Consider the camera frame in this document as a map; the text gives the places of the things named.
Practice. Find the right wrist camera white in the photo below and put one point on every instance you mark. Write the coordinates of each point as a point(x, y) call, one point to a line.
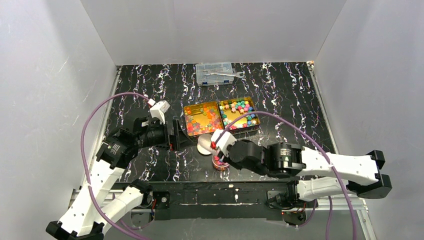
point(220, 145)

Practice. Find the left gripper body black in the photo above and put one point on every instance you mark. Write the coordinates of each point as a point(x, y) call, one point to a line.
point(170, 136)

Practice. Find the tin of orange gummy candies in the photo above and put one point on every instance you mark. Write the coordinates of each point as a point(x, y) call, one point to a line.
point(202, 118)

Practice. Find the clear plastic parts box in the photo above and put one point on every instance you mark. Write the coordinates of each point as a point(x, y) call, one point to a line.
point(212, 80)

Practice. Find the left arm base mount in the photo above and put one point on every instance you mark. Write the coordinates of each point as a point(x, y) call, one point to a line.
point(154, 200)

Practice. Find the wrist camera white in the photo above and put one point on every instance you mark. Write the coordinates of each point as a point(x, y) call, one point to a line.
point(220, 145)
point(158, 110)

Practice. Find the aluminium frame rail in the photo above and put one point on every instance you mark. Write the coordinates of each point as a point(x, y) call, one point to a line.
point(239, 198)

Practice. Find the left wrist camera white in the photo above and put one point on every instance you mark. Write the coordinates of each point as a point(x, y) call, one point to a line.
point(158, 110)

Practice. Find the clear glass jar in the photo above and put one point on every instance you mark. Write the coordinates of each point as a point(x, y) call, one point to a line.
point(219, 165)

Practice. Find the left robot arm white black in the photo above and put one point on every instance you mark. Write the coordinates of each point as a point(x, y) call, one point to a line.
point(85, 219)

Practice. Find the translucent plastic scoop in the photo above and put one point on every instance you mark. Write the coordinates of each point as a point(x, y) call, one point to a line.
point(205, 141)

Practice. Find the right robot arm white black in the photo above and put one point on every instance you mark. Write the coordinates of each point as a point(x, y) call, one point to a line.
point(336, 173)

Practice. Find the silver wrench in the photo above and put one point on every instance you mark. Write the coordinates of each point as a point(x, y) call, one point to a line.
point(230, 74)

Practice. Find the tin of multicolour star candies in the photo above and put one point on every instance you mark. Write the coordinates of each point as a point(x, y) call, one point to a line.
point(231, 109)

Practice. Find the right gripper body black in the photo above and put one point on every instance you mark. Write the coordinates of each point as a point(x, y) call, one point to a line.
point(228, 157)

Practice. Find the cream round jar lid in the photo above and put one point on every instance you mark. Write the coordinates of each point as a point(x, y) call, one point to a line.
point(203, 151)

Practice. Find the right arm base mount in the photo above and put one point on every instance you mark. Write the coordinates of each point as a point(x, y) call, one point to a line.
point(295, 212)

